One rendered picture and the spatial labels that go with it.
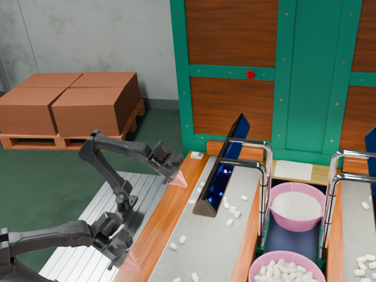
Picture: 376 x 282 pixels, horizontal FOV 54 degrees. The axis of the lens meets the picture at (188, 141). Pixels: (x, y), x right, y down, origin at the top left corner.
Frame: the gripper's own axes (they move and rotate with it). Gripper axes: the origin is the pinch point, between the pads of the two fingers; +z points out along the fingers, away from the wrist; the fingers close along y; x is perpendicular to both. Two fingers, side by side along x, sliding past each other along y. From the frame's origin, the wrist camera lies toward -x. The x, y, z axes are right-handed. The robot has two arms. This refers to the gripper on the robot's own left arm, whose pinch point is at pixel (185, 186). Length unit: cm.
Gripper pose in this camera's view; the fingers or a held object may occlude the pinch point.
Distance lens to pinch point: 168.4
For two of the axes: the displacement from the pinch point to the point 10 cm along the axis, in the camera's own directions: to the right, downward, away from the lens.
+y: 3.2, -5.1, 8.0
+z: 7.7, 6.3, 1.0
